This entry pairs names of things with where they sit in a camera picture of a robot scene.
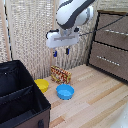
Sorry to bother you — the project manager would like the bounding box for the black fabric storage box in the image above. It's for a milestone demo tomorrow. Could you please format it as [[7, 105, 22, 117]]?
[[0, 59, 52, 128]]

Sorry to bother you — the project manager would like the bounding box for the blue bowl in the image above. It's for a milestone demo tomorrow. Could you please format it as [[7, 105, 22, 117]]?
[[55, 83, 75, 101]]

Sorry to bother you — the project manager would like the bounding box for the silver drawer handle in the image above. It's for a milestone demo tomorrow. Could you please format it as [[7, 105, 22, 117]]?
[[96, 54, 121, 68], [101, 27, 128, 36]]

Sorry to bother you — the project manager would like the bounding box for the black cable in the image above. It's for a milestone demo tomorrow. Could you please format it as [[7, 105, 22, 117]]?
[[79, 14, 128, 37]]

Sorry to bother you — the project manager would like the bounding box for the yellow bowl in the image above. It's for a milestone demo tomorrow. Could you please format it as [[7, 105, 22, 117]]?
[[33, 78, 50, 94]]

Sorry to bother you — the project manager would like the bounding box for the brown drawer cabinet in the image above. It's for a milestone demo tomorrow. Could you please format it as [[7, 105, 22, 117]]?
[[86, 9, 128, 83]]

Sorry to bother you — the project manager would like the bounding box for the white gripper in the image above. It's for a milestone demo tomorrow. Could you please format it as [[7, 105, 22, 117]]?
[[45, 28, 81, 58]]

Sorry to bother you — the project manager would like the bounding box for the red yellow patterned snack box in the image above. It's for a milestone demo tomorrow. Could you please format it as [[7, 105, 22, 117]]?
[[50, 65, 73, 85]]

